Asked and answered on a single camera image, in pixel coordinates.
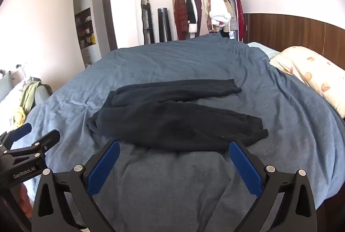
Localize light blue pillow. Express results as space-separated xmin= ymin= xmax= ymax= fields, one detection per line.
xmin=246 ymin=42 xmax=281 ymax=61

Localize wooden headboard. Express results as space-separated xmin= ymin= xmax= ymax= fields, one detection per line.
xmin=243 ymin=13 xmax=345 ymax=71

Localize black pants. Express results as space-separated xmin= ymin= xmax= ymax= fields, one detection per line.
xmin=86 ymin=78 xmax=268 ymax=152

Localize cream printed pillow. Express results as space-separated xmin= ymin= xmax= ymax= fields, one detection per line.
xmin=270 ymin=46 xmax=345 ymax=120

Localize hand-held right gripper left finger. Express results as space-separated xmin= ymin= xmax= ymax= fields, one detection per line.
xmin=32 ymin=137 xmax=121 ymax=232

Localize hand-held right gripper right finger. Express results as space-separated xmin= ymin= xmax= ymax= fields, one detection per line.
xmin=229 ymin=140 xmax=318 ymax=232

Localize yellow-green jacket on chair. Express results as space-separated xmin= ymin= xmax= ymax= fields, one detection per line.
xmin=0 ymin=69 xmax=53 ymax=130

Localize black cylinder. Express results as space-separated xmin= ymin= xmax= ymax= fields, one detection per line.
xmin=157 ymin=8 xmax=172 ymax=43

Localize black ladder stand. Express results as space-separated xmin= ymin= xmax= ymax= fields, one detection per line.
xmin=142 ymin=0 xmax=156 ymax=44

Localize arched wall shelf niche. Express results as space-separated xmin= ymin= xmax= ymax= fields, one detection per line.
xmin=73 ymin=0 xmax=102 ymax=68

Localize dark wooden door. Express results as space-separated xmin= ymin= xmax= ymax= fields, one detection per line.
xmin=102 ymin=0 xmax=118 ymax=51

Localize wavy standing mirror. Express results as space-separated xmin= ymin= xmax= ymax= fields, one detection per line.
xmin=135 ymin=0 xmax=147 ymax=45

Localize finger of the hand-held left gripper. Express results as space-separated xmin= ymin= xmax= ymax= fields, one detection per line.
xmin=0 ymin=123 xmax=32 ymax=152
xmin=4 ymin=129 xmax=61 ymax=158

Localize yellow cloth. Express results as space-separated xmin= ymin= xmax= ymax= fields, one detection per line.
xmin=13 ymin=106 xmax=28 ymax=128

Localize blue blanket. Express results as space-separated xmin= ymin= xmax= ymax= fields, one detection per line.
xmin=11 ymin=32 xmax=345 ymax=232

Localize clothes rack with clothes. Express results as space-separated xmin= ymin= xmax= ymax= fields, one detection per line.
xmin=166 ymin=0 xmax=246 ymax=41

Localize green cloth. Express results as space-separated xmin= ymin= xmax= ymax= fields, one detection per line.
xmin=17 ymin=81 xmax=44 ymax=114

